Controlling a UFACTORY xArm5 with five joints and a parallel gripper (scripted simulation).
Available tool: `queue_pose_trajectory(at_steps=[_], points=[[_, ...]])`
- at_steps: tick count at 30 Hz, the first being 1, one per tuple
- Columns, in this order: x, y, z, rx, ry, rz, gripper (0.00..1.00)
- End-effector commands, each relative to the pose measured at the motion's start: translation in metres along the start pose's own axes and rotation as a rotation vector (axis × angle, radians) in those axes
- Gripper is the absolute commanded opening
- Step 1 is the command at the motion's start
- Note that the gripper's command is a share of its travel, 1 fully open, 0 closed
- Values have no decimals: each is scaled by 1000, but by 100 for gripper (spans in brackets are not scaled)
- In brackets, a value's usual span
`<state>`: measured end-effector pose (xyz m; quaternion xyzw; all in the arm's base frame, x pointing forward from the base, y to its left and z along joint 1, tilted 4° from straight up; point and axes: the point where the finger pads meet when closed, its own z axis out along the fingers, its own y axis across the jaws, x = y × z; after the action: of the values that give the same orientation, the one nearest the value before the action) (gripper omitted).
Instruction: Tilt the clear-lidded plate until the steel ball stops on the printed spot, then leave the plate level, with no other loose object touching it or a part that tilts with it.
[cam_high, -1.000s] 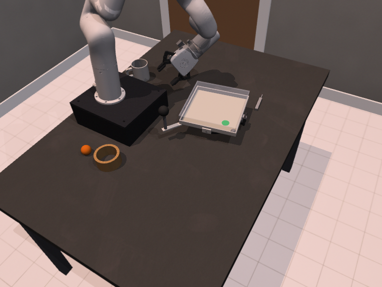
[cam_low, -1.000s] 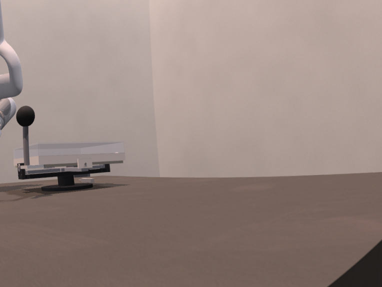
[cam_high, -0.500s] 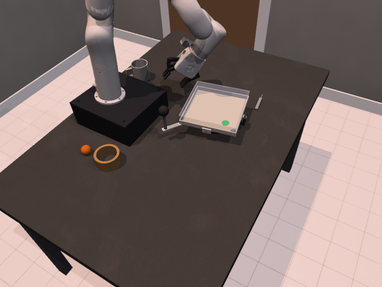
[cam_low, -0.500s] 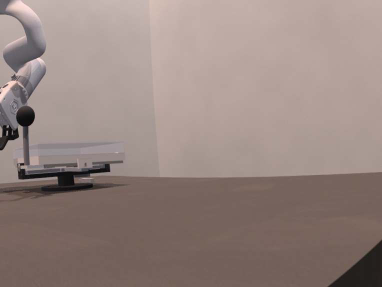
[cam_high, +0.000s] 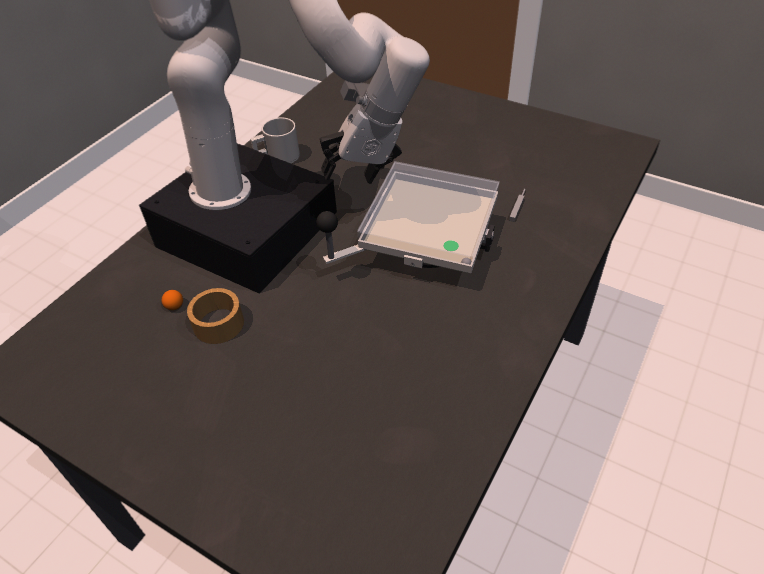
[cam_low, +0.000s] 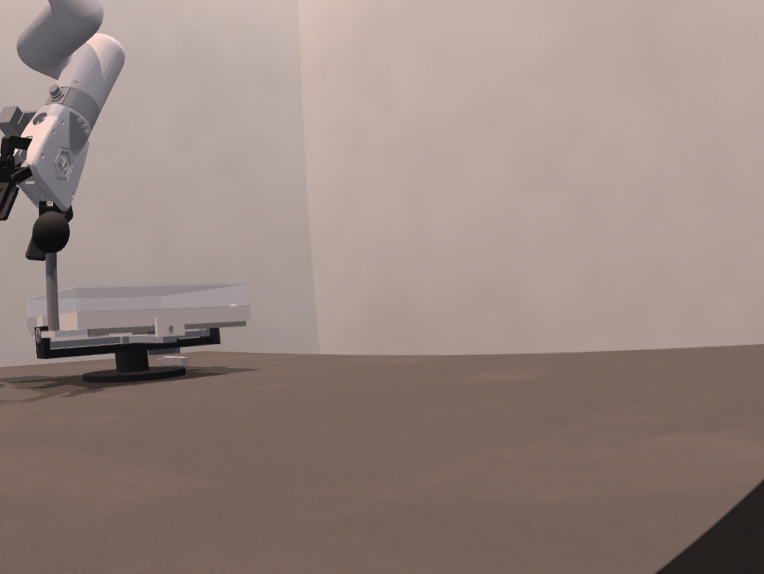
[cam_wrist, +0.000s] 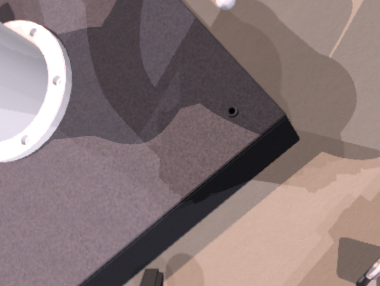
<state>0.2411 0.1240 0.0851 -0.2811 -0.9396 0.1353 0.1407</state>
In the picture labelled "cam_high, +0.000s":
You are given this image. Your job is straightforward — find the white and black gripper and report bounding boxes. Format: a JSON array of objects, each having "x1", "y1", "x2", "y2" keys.
[{"x1": 320, "y1": 104, "x2": 402, "y2": 184}]

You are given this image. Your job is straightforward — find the grey mug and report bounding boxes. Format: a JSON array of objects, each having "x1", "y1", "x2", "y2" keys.
[{"x1": 250, "y1": 118, "x2": 300, "y2": 164}]

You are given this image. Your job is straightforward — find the orange ball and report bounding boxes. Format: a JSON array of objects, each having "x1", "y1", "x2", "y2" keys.
[{"x1": 162, "y1": 290, "x2": 183, "y2": 310}]

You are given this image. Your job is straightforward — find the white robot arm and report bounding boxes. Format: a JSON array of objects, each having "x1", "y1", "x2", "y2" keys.
[{"x1": 149, "y1": 0, "x2": 430, "y2": 210}]

